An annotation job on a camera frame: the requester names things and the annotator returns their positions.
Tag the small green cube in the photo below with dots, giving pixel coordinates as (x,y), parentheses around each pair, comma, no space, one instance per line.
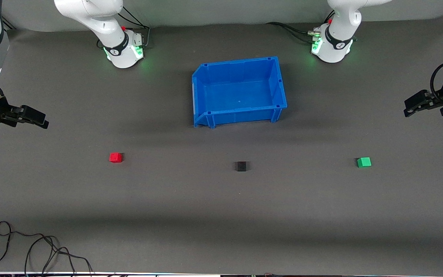
(363,162)

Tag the small red cube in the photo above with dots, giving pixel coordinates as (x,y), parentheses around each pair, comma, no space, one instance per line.
(115,157)

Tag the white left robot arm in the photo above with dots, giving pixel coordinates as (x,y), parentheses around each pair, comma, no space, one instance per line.
(338,36)

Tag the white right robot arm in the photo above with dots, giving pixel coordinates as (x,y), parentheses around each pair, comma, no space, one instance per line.
(102,23)

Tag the small black cube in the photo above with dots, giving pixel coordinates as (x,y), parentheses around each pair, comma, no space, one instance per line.
(240,166)

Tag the blue plastic storage bin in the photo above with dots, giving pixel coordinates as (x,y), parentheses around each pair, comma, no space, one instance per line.
(240,96)

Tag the dark grey table mat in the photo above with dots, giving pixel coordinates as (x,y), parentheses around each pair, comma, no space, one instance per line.
(221,211)

